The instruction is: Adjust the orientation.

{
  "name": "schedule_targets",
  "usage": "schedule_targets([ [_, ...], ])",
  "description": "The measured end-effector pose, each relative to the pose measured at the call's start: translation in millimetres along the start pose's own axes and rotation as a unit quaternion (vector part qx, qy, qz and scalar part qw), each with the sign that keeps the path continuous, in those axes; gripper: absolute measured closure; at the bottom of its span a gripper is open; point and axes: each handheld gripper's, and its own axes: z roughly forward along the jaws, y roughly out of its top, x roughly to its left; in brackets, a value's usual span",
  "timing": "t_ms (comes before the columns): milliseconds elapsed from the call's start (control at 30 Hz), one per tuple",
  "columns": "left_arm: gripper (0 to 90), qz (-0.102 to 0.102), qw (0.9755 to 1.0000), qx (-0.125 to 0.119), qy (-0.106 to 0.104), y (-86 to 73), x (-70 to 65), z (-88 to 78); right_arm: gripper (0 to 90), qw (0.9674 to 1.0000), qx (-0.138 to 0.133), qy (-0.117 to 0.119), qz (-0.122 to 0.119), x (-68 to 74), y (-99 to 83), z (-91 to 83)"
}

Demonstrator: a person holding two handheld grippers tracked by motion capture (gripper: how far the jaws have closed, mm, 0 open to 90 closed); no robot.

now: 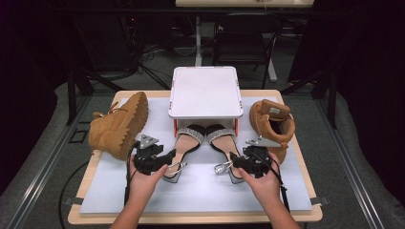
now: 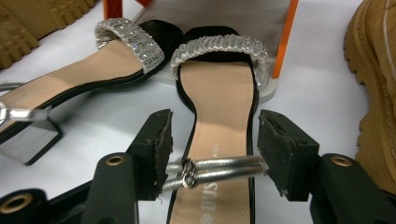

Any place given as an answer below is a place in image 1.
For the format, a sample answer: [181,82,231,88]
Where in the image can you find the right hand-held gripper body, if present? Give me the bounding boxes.
[245,136,282,179]

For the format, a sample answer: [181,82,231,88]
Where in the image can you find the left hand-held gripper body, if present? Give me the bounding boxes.
[133,134,166,176]

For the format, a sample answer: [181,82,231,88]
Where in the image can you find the black heeled sandal silver strap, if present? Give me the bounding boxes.
[205,123,246,185]
[162,124,206,184]

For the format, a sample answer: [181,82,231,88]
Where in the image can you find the tan boot white tongue label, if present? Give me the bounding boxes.
[248,98,296,165]

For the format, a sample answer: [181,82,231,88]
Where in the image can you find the tan suede lace-up boot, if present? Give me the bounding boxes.
[88,91,150,161]

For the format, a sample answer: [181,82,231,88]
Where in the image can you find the white shoe rack orange legs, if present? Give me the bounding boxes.
[167,66,245,139]

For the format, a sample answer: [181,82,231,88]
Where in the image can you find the person's left hand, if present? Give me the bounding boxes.
[128,156,169,204]

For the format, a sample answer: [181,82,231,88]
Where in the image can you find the person's right hand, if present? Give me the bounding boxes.
[238,152,284,208]

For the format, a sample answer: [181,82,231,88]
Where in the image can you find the black metal stand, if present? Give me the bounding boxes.
[66,66,125,127]
[280,68,338,130]

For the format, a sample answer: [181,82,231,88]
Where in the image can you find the black chair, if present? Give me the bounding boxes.
[213,12,285,90]

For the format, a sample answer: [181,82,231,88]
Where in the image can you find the white desk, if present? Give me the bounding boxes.
[175,0,316,83]

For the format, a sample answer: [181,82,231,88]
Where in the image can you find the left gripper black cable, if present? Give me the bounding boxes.
[58,141,141,229]

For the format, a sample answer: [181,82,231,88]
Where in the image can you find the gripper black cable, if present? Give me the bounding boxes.
[251,152,291,213]
[58,141,141,229]

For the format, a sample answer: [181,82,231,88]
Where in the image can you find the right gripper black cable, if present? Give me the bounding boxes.
[251,152,291,213]

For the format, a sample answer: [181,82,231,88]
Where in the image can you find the grey metal table bracket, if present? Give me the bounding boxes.
[63,197,84,206]
[309,197,330,206]

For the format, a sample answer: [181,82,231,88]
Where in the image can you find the aluminium frame rail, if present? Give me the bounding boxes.
[6,94,94,229]
[314,94,386,229]

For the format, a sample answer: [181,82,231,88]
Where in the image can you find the bundle of floor cables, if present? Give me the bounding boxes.
[139,44,199,65]

